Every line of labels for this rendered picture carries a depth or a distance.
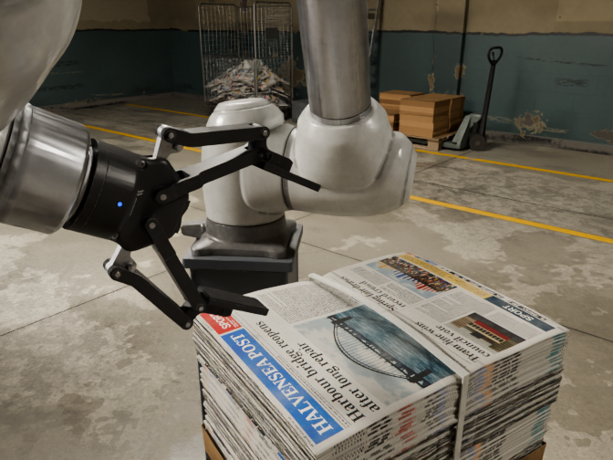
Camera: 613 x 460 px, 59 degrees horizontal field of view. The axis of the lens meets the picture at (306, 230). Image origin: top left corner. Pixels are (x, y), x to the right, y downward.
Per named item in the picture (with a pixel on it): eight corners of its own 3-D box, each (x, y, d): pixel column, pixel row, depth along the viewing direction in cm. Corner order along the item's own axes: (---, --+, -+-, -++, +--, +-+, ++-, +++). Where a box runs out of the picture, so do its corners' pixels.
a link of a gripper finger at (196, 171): (145, 196, 48) (140, 182, 47) (254, 151, 52) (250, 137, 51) (160, 208, 45) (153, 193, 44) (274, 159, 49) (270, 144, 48)
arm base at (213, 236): (196, 222, 118) (193, 197, 116) (296, 224, 116) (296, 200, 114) (168, 255, 101) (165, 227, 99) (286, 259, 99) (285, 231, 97)
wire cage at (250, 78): (294, 120, 850) (293, 2, 789) (256, 127, 791) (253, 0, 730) (241, 112, 923) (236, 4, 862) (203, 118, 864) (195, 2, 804)
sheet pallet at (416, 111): (467, 141, 697) (472, 95, 677) (437, 151, 638) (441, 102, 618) (388, 130, 769) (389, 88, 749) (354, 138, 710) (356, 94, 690)
